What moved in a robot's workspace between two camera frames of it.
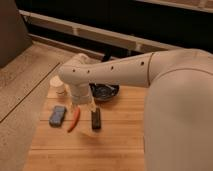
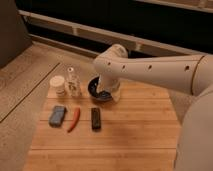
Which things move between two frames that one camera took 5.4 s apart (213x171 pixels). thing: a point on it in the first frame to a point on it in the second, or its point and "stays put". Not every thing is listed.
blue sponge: [56, 119] stays put
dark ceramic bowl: [104, 89] stays put
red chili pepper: [75, 120] stays put
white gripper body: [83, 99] to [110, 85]
